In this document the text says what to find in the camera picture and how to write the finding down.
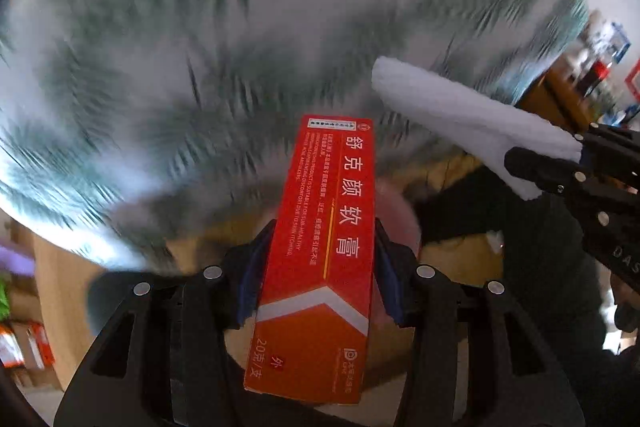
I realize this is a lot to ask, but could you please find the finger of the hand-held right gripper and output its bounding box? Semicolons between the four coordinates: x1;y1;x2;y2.
574;122;640;178
504;146;602;208

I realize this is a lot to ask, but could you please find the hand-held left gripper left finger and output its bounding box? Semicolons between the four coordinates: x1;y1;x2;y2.
52;218;278;427

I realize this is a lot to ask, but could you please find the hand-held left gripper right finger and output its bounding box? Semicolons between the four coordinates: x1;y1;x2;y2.
372;219;586;427

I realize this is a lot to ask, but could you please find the pink trash bin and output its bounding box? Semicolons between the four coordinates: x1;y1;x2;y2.
375;181;422;258

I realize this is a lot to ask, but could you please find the red ointment box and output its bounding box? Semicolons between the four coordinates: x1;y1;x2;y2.
243;114;378;407

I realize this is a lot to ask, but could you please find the white tissue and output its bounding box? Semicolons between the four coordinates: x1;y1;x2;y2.
371;56;585;202

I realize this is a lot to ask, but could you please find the wooden shelf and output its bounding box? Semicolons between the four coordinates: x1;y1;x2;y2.
517;7;640;135

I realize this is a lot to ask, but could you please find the leaf print tablecloth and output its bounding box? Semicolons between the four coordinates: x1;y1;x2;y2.
0;0;591;270

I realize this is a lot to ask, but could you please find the orange white carton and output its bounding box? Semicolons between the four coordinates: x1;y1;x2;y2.
0;319;57;372

